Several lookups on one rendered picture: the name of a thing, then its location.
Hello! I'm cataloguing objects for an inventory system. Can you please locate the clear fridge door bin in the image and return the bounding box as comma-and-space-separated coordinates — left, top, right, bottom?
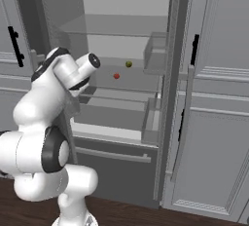
140, 96, 163, 147
143, 31, 169, 76

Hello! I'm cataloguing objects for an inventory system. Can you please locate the glass fridge shelf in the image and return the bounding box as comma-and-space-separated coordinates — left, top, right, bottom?
57, 13, 169, 38

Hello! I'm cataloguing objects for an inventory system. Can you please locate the grey right fridge door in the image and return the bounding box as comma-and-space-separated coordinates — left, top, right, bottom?
153, 0, 196, 206

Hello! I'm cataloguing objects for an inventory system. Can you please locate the grey fridge door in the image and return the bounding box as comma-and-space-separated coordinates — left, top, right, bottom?
11, 0, 90, 166
153, 0, 196, 206

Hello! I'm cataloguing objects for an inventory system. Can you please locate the grey left fridge door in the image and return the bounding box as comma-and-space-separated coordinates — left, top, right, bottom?
11, 0, 90, 166

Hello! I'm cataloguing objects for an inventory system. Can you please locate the grey freezer drawer front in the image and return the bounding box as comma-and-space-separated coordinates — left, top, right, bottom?
71, 135, 160, 209

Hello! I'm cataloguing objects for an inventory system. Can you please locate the grey cupboard door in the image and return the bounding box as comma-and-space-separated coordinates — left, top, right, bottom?
160, 91, 249, 223
0, 0, 35, 79
191, 0, 249, 83
0, 73, 34, 133

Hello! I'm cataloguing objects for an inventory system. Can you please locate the grey freezer drawer handle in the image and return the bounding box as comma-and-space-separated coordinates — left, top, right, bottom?
75, 146, 153, 165

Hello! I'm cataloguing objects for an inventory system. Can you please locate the black cupboard handle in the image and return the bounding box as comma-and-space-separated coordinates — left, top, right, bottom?
177, 107, 186, 142
7, 25, 25, 68
190, 33, 200, 67

